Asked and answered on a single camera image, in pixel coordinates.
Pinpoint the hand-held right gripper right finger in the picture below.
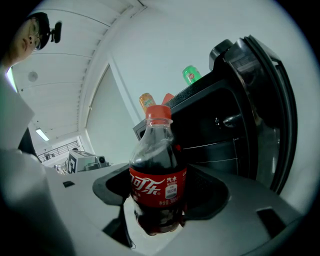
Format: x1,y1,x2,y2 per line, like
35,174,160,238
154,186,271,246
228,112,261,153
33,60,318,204
154,163,305,256

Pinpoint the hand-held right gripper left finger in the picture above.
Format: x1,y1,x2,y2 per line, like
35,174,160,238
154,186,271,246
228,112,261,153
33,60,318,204
47,163,137,256

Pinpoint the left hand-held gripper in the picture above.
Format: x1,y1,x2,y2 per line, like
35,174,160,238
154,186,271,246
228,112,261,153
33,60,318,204
66,148,111,175

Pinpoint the cola bottle red cap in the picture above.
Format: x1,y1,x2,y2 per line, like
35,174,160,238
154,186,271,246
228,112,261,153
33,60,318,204
129,104,188,236

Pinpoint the black mini fridge cabinet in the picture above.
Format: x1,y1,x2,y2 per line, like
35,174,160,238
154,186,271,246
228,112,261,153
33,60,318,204
132,34,298,196

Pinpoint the green bottle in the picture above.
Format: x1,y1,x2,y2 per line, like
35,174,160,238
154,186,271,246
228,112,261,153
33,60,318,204
182,65,202,86

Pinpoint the metal railing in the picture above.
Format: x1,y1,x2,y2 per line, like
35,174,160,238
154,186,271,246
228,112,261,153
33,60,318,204
37,140,80,162

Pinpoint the long ceiling light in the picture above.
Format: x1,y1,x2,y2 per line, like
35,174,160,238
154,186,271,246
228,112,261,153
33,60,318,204
35,128,50,142

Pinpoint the red watermelon slice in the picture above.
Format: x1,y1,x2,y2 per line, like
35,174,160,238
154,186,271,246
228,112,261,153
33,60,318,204
161,92,175,106

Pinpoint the person's head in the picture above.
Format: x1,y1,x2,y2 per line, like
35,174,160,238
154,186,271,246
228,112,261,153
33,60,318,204
2,11,51,68

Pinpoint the black head-mounted camera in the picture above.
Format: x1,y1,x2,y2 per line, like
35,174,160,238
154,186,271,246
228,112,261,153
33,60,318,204
49,21,63,44

